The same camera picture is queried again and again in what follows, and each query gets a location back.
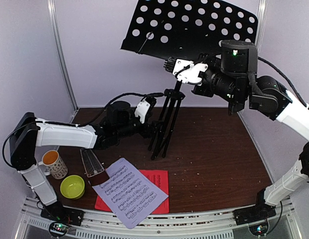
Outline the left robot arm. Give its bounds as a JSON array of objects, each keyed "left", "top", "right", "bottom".
[{"left": 5, "top": 97, "right": 156, "bottom": 221}]

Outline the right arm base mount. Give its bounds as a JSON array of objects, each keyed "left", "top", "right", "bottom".
[{"left": 233, "top": 204, "right": 276, "bottom": 237}]

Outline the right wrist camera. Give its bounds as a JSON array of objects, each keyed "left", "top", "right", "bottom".
[{"left": 163, "top": 57, "right": 208, "bottom": 85}]

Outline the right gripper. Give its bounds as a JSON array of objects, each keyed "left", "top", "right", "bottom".
[{"left": 191, "top": 50, "right": 244, "bottom": 106}]

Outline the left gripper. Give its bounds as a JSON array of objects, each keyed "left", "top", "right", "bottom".
[{"left": 115, "top": 110, "right": 163, "bottom": 140}]

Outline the left aluminium frame post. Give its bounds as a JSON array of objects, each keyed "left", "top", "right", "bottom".
[{"left": 47, "top": 0, "right": 79, "bottom": 111}]

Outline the right aluminium frame post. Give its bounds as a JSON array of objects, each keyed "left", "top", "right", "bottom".
[{"left": 255, "top": 0, "right": 268, "bottom": 51}]

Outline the red sheet music page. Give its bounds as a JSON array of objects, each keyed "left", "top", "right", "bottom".
[{"left": 94, "top": 169, "right": 170, "bottom": 214}]

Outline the wooden metronome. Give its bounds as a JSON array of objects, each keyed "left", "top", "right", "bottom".
[{"left": 80, "top": 148, "right": 110, "bottom": 186}]

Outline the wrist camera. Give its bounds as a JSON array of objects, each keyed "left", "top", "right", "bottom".
[
  {"left": 134, "top": 97, "right": 156, "bottom": 124},
  {"left": 163, "top": 57, "right": 208, "bottom": 85}
]

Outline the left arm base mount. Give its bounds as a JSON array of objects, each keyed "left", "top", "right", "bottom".
[{"left": 40, "top": 202, "right": 84, "bottom": 239}]

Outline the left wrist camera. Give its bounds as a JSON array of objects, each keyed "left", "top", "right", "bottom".
[{"left": 134, "top": 97, "right": 156, "bottom": 124}]

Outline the green bowl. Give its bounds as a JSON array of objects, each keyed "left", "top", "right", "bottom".
[{"left": 60, "top": 175, "right": 85, "bottom": 200}]

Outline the aluminium frame post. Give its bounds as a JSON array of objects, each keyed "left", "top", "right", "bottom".
[
  {"left": 47, "top": 0, "right": 79, "bottom": 111},
  {"left": 255, "top": 0, "right": 268, "bottom": 51}
]

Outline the black music stand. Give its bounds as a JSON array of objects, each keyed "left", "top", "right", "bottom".
[{"left": 121, "top": 0, "right": 258, "bottom": 158}]

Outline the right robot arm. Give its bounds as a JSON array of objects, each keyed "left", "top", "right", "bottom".
[{"left": 190, "top": 40, "right": 309, "bottom": 220}]

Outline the front aluminium rail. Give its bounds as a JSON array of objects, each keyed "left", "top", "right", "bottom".
[{"left": 16, "top": 196, "right": 302, "bottom": 239}]

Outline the patterned mug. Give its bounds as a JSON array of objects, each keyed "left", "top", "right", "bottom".
[{"left": 38, "top": 150, "right": 68, "bottom": 180}]

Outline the white sheet music page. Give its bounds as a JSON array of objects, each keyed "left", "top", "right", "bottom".
[{"left": 92, "top": 158, "right": 168, "bottom": 229}]

